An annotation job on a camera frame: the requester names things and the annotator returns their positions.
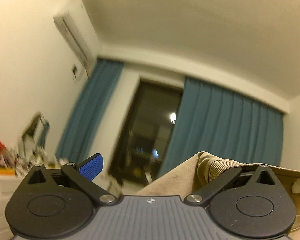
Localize beige t-shirt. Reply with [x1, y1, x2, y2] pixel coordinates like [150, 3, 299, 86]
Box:
[136, 151, 300, 239]

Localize left blue curtain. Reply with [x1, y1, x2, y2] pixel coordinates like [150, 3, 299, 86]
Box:
[56, 59, 125, 163]

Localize blue curtain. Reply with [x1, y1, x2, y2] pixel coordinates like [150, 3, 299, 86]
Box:
[158, 77, 284, 177]
[56, 59, 125, 163]

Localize dark window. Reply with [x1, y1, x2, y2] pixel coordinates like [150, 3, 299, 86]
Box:
[109, 81, 183, 186]

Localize vanity mirror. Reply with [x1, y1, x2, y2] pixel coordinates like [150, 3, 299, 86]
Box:
[19, 112, 50, 156]

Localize white dressing table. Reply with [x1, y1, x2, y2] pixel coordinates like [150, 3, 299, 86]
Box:
[0, 175, 23, 239]

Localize right blue curtain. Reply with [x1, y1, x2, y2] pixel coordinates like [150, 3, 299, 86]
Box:
[158, 77, 284, 177]

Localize white wall air conditioner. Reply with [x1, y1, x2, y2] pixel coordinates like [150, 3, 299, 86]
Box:
[53, 10, 100, 66]

